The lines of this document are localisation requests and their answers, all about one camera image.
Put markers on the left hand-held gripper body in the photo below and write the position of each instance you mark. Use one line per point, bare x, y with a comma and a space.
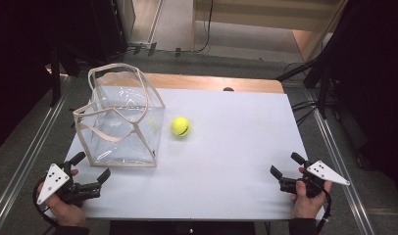
53, 182

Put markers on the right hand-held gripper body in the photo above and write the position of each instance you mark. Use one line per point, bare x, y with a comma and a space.
327, 174

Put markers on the person's left hand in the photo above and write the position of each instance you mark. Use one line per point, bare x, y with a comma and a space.
66, 212

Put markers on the person's right hand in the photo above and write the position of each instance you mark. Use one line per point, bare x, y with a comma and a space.
305, 204

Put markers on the clear bag with beige trim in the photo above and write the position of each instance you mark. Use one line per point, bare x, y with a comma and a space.
122, 130

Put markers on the white table mat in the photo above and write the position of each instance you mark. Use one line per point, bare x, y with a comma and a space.
226, 163

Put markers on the black tripod stand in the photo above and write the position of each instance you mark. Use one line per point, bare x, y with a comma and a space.
323, 94

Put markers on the black metal stand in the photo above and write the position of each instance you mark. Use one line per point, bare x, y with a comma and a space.
55, 81

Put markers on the yellow tennis ball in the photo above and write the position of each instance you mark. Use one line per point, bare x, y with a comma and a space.
180, 126

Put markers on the dark round knob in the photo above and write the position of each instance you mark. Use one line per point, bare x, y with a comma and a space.
228, 88

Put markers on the black curtain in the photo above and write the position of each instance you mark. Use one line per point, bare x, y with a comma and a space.
376, 81
20, 65

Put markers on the light wooden cabinet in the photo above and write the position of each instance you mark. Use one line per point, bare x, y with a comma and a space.
252, 16

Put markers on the aluminium floor rail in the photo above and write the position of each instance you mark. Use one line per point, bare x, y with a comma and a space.
337, 163
27, 160

